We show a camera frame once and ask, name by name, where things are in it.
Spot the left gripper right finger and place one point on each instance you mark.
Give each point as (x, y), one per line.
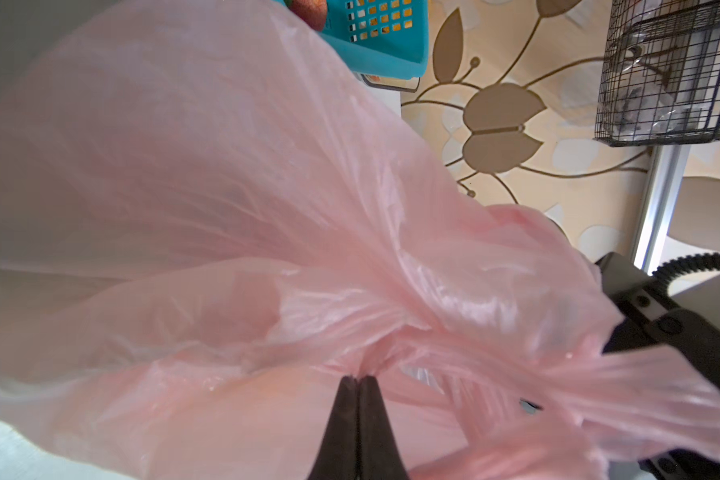
(378, 456)

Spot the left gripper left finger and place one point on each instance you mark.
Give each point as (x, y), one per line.
(337, 458)

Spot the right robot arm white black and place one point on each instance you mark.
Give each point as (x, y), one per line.
(677, 306)

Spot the teal plastic fruit basket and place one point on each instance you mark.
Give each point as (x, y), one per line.
(379, 38)

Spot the black wire basket right wall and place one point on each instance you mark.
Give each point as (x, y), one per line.
(660, 81)

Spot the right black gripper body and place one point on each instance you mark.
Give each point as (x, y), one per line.
(678, 306)

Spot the pink plastic grocery bag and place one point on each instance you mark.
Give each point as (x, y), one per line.
(206, 221)

